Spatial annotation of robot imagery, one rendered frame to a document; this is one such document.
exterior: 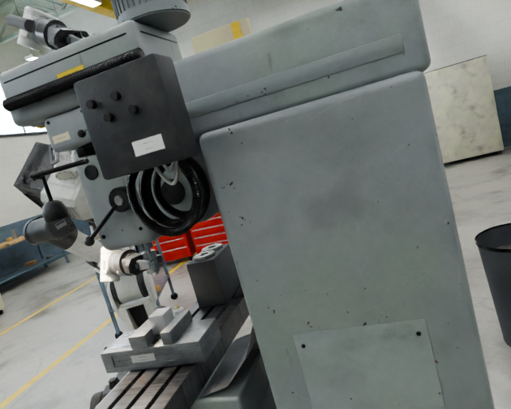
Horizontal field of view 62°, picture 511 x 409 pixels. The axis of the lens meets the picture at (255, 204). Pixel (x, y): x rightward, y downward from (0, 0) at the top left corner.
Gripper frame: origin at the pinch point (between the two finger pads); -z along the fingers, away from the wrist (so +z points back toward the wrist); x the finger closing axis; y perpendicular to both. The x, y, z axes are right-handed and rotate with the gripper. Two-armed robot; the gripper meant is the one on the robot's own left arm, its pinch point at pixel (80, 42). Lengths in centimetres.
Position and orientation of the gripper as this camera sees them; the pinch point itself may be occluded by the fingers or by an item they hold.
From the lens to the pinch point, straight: 144.0
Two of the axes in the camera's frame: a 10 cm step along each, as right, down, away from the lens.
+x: -5.2, 2.7, -8.1
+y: 1.8, -8.9, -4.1
